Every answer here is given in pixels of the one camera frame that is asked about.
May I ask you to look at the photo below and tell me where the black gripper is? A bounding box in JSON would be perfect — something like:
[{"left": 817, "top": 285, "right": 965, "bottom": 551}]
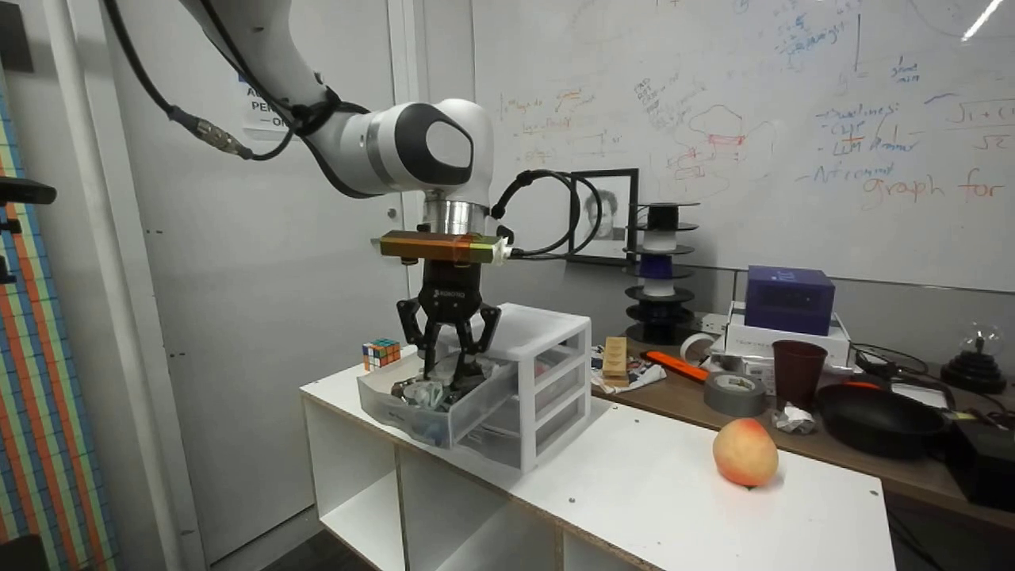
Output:
[{"left": 395, "top": 259, "right": 504, "bottom": 392}]

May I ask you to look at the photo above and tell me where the clear plastic drawer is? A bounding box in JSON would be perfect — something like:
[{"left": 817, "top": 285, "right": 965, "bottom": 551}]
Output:
[{"left": 354, "top": 345, "right": 521, "bottom": 451}]

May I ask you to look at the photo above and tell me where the white three-drawer plastic cabinet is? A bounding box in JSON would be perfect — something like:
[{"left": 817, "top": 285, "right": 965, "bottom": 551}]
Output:
[{"left": 427, "top": 302, "right": 596, "bottom": 473}]

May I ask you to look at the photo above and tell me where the silver metallic item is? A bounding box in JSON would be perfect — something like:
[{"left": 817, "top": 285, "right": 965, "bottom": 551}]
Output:
[{"left": 389, "top": 376, "right": 446, "bottom": 415}]

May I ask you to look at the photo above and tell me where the Rubik's cube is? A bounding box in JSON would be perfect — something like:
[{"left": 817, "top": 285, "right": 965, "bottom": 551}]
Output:
[{"left": 361, "top": 336, "right": 405, "bottom": 375}]

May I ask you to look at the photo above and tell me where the wooden block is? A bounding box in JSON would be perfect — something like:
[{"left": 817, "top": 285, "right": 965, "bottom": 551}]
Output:
[{"left": 600, "top": 333, "right": 633, "bottom": 386}]

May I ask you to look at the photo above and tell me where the printed paper sheet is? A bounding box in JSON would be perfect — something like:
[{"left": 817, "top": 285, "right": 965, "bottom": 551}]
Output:
[{"left": 590, "top": 359, "right": 670, "bottom": 398}]

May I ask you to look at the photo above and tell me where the black stacked spool tower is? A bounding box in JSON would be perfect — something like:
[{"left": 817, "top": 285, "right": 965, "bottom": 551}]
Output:
[{"left": 622, "top": 201, "right": 705, "bottom": 345}]

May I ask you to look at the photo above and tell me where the black framed portrait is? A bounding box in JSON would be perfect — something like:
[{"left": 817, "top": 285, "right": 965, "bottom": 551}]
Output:
[{"left": 564, "top": 166, "right": 640, "bottom": 266}]

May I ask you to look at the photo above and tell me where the orange tool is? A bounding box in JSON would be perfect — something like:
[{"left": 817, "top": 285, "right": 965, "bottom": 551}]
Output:
[{"left": 645, "top": 345, "right": 712, "bottom": 386}]

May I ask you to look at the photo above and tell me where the brown wooden desk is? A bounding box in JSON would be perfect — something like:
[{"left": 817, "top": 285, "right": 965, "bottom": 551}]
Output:
[{"left": 590, "top": 345, "right": 1015, "bottom": 534}]

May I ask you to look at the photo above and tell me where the white door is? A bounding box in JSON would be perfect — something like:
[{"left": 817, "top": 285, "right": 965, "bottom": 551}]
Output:
[{"left": 99, "top": 0, "right": 425, "bottom": 564}]

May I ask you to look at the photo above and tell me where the white cube shelf unit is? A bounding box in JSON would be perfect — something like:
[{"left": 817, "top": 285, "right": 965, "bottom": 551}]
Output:
[{"left": 298, "top": 345, "right": 902, "bottom": 571}]

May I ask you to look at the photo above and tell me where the white flat box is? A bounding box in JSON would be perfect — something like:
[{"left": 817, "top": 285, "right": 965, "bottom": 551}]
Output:
[{"left": 721, "top": 312, "right": 854, "bottom": 375}]

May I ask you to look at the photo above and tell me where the blue white notice sign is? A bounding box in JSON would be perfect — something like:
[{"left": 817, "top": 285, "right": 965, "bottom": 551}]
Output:
[{"left": 230, "top": 75, "right": 320, "bottom": 141}]

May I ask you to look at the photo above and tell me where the orange peach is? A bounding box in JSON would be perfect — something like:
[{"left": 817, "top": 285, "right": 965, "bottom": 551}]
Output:
[{"left": 711, "top": 415, "right": 784, "bottom": 493}]

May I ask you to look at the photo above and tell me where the purple box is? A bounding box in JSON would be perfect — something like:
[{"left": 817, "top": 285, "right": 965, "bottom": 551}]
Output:
[{"left": 741, "top": 263, "right": 837, "bottom": 336}]

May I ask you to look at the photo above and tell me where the dark red cup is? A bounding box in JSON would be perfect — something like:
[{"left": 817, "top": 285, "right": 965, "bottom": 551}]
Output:
[{"left": 769, "top": 336, "right": 831, "bottom": 415}]

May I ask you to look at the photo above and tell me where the crumpled foil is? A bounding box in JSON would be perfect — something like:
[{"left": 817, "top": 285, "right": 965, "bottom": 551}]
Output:
[{"left": 768, "top": 404, "right": 817, "bottom": 439}]

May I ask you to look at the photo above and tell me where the whiteboard with writing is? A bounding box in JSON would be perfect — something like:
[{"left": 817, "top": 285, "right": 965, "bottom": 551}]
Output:
[{"left": 468, "top": 0, "right": 1015, "bottom": 295}]

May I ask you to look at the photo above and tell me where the black frying pan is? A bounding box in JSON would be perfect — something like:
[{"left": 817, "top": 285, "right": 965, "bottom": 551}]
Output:
[{"left": 816, "top": 376, "right": 948, "bottom": 464}]

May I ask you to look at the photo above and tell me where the black round stand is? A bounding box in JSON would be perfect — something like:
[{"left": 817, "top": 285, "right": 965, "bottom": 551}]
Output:
[{"left": 938, "top": 328, "right": 1008, "bottom": 398}]

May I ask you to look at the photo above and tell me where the black box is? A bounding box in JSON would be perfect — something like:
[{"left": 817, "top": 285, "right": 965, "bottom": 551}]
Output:
[{"left": 942, "top": 410, "right": 1015, "bottom": 510}]

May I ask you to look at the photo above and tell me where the gold wrist camera bar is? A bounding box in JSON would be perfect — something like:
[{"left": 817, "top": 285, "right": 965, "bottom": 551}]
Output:
[{"left": 370, "top": 232, "right": 513, "bottom": 266}]

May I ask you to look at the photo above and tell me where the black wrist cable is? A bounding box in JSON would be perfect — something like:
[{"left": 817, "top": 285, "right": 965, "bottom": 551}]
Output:
[{"left": 484, "top": 167, "right": 609, "bottom": 259}]

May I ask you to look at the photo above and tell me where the grey duct tape roll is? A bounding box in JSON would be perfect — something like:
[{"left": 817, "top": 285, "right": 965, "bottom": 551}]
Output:
[{"left": 701, "top": 368, "right": 774, "bottom": 418}]

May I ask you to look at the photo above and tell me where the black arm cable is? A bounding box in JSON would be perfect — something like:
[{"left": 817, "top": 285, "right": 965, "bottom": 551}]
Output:
[{"left": 101, "top": 0, "right": 367, "bottom": 166}]

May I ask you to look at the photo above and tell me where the colourful striped wall panel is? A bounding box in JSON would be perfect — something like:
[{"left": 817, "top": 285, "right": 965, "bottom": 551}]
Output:
[{"left": 0, "top": 59, "right": 120, "bottom": 571}]

